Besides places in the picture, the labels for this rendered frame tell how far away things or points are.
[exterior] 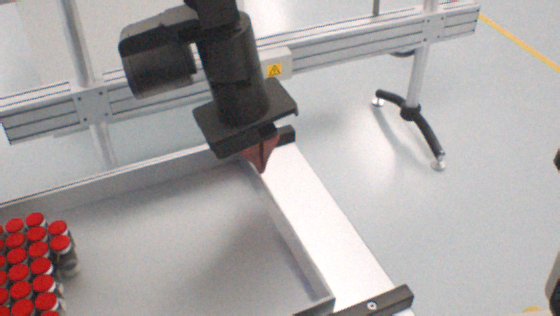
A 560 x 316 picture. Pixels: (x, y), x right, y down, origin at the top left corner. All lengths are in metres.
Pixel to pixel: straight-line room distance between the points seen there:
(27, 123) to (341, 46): 0.97
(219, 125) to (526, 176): 1.72
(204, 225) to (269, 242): 0.08
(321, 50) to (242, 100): 1.17
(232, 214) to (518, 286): 1.29
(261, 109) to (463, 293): 1.26
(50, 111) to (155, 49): 1.05
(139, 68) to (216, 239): 0.22
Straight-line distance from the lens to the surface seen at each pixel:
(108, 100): 1.54
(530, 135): 2.38
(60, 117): 1.55
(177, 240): 0.61
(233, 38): 0.49
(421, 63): 1.99
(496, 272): 1.80
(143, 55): 0.50
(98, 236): 0.64
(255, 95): 0.53
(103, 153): 1.66
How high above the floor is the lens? 1.34
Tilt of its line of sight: 42 degrees down
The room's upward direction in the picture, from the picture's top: straight up
